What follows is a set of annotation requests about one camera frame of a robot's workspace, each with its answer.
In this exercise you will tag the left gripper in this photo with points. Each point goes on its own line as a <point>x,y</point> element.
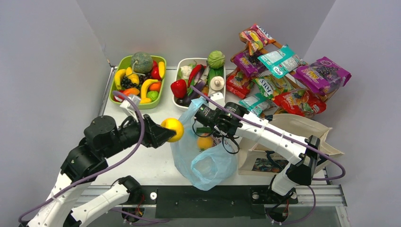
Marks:
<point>155,135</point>

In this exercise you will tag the light blue plastic bag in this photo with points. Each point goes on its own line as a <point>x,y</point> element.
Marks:
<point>204,168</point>

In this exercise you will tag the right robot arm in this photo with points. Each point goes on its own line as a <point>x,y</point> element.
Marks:
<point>300,152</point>

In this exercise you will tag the green candy bag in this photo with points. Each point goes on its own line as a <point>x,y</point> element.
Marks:
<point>270,86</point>

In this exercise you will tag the black grapes bunch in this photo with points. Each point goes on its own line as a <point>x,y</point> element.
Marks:
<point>129,82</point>

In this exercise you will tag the white cauliflower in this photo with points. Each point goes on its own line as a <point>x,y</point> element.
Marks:
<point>185,72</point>

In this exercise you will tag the red chili pepper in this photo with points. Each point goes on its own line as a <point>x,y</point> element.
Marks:
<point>193,73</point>

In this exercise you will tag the wooden display rack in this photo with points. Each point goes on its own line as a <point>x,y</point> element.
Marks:
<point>261,81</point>

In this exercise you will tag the white mushroom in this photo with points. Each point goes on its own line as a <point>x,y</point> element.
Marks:
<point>217,83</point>

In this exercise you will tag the red snack bag right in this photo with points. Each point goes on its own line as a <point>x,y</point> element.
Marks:
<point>301,102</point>

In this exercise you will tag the orange tangerine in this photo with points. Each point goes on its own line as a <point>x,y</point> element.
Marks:
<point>155,86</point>

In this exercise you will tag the green melon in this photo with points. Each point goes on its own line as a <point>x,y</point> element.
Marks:
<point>141,62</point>

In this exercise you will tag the green cucumber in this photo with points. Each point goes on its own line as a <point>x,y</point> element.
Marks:
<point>201,130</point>

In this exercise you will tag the yellow banana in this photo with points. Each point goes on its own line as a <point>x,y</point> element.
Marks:
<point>118,77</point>

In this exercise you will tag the red orange mango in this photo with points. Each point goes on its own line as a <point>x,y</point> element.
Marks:
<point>131,91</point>

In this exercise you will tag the orange peach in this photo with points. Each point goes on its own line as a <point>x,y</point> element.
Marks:
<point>205,143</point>

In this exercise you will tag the large purple snack bag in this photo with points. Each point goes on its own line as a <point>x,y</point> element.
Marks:
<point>323,76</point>

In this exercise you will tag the small purple snack bag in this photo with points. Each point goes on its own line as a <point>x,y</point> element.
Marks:
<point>250,65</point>

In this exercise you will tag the purple eggplant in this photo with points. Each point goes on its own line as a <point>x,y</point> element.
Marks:
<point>193,95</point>

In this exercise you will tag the green cabbage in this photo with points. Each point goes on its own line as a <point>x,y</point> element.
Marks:
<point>216,59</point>

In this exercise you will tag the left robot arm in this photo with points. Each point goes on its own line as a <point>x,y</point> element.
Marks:
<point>103,138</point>

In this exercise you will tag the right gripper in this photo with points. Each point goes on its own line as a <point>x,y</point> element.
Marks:
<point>228,134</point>

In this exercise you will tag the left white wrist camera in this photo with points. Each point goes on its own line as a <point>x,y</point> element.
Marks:
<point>127,108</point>

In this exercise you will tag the red bell pepper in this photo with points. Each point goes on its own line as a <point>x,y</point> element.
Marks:
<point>179,88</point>

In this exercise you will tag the yellow lemon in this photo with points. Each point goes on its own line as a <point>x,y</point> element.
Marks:
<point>175,125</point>

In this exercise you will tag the red snack bag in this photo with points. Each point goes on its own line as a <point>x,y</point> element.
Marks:
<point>301,102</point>
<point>238,83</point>

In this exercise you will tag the green lime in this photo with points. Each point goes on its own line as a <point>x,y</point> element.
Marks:
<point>153,95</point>

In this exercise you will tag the top orange candy bag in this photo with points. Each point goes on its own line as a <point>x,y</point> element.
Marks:
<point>256,38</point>

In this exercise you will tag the teal snack bag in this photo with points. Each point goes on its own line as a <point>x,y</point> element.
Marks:
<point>256,104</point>
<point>282,61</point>

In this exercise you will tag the teal snack bag upper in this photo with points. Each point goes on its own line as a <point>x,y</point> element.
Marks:
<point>282,61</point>

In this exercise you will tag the red snack bag left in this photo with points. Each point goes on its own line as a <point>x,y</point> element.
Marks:
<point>238,83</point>

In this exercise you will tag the teal snack bag lower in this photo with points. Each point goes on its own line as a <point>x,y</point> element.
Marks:
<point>256,104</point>

